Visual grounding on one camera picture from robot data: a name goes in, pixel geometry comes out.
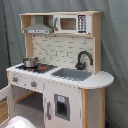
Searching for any white oven door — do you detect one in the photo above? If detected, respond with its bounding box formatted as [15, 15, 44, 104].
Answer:
[0, 86, 14, 128]

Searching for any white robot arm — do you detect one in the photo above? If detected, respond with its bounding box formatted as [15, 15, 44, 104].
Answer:
[5, 116, 36, 128]

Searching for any wooden toy kitchen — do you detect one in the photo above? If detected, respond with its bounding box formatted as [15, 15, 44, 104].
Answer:
[6, 11, 114, 128]

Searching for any grey toy sink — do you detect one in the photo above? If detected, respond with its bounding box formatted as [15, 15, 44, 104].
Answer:
[52, 68, 92, 81]

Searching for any black toy faucet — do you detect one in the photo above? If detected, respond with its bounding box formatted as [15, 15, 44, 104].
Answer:
[75, 51, 93, 70]

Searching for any black toy stovetop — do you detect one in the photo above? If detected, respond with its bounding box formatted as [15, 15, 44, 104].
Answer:
[18, 63, 55, 73]

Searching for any silver toy pot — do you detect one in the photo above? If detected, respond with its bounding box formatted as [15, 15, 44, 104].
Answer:
[23, 57, 38, 68]

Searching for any right stove knob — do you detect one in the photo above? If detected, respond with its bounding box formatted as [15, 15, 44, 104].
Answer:
[31, 81, 37, 87]

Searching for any stove knob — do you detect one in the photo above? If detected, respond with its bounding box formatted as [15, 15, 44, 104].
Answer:
[31, 81, 37, 87]
[12, 77, 18, 82]

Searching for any toy microwave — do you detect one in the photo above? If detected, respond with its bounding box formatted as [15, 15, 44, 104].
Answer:
[54, 14, 91, 34]

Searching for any white cabinet door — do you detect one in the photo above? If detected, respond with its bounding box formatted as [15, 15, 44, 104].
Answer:
[44, 82, 82, 128]

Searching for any grey range hood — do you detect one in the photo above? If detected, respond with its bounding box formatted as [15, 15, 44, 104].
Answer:
[24, 16, 52, 34]

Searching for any left stove knob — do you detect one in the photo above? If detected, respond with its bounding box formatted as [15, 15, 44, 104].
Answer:
[12, 77, 18, 82]

